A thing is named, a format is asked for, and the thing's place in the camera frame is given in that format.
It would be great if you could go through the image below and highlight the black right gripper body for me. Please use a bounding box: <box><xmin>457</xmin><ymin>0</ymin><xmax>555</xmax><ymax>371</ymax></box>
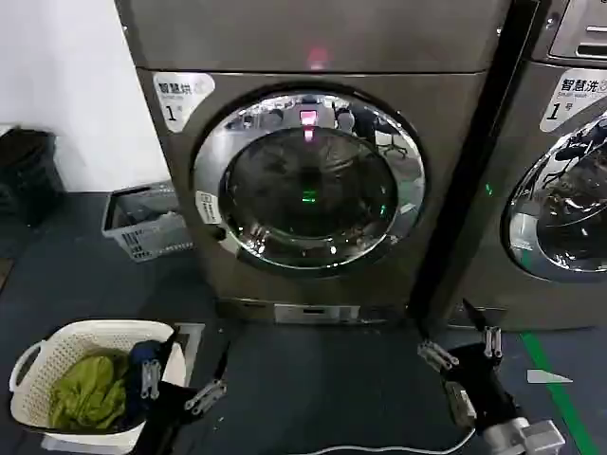
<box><xmin>439</xmin><ymin>341</ymin><xmax>518</xmax><ymax>430</ymax></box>

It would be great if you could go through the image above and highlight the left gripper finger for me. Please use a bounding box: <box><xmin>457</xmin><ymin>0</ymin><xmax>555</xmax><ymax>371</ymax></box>
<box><xmin>138</xmin><ymin>325</ymin><xmax>179</xmax><ymax>403</ymax></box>
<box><xmin>183</xmin><ymin>339</ymin><xmax>232</xmax><ymax>412</ymax></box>

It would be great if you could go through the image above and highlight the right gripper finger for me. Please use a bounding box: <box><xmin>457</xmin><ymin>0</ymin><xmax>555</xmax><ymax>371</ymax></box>
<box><xmin>461</xmin><ymin>298</ymin><xmax>503</xmax><ymax>357</ymax></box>
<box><xmin>415</xmin><ymin>331</ymin><xmax>460</xmax><ymax>371</ymax></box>

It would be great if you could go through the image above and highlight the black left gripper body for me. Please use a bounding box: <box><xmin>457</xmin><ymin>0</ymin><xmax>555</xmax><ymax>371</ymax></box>
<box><xmin>150</xmin><ymin>378</ymin><xmax>203</xmax><ymax>435</ymax></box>

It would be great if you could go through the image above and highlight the dark blue garment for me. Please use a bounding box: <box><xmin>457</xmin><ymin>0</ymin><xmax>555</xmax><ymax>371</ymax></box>
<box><xmin>123</xmin><ymin>338</ymin><xmax>165</xmax><ymax>418</ymax></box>

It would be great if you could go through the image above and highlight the green garment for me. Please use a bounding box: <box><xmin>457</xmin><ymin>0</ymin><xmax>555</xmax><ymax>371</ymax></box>
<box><xmin>48</xmin><ymin>354</ymin><xmax>130</xmax><ymax>430</ymax></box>

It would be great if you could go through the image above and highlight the white paper scrap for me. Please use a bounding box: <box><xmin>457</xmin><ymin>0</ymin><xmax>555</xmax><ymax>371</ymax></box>
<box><xmin>525</xmin><ymin>369</ymin><xmax>575</xmax><ymax>384</ymax></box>

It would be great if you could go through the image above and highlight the white perforated laundry basket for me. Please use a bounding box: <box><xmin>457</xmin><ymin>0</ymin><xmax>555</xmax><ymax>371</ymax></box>
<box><xmin>9</xmin><ymin>318</ymin><xmax>191</xmax><ymax>446</ymax></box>

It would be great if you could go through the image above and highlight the green floor tape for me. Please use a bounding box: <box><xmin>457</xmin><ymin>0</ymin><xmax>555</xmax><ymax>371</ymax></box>
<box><xmin>519</xmin><ymin>331</ymin><xmax>607</xmax><ymax>455</ymax></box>

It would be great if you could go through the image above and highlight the grey washer with label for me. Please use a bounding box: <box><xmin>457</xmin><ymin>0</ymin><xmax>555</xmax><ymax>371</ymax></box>
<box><xmin>448</xmin><ymin>0</ymin><xmax>607</xmax><ymax>333</ymax></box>

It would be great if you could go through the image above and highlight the grey plastic laundry basket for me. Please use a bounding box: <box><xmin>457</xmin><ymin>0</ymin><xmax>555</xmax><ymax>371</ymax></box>
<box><xmin>101</xmin><ymin>180</ymin><xmax>195</xmax><ymax>264</ymax></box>

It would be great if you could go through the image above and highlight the round glass washer door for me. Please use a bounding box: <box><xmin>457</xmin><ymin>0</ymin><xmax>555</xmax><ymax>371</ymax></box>
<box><xmin>500</xmin><ymin>111</ymin><xmax>607</xmax><ymax>284</ymax></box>

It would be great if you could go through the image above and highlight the round glass dryer door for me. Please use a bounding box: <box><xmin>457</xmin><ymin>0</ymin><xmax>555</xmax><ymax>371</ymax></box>
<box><xmin>193</xmin><ymin>87</ymin><xmax>427</xmax><ymax>280</ymax></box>

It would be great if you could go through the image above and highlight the grey front-load dryer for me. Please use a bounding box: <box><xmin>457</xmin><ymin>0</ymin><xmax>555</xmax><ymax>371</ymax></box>
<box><xmin>113</xmin><ymin>0</ymin><xmax>511</xmax><ymax>328</ymax></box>

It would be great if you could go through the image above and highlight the white cable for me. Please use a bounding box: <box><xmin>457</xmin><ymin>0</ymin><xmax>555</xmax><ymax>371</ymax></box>
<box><xmin>303</xmin><ymin>425</ymin><xmax>477</xmax><ymax>455</ymax></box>

